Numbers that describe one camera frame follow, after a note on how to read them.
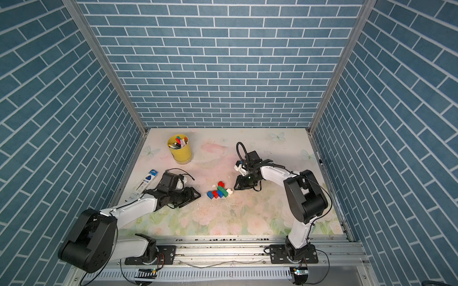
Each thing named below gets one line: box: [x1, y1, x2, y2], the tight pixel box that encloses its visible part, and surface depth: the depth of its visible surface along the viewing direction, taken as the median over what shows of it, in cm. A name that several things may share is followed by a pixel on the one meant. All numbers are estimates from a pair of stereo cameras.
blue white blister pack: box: [125, 169, 159, 201], surface depth 96 cm
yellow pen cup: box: [166, 134, 193, 165], surface depth 101 cm
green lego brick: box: [217, 185, 229, 198], surface depth 91 cm
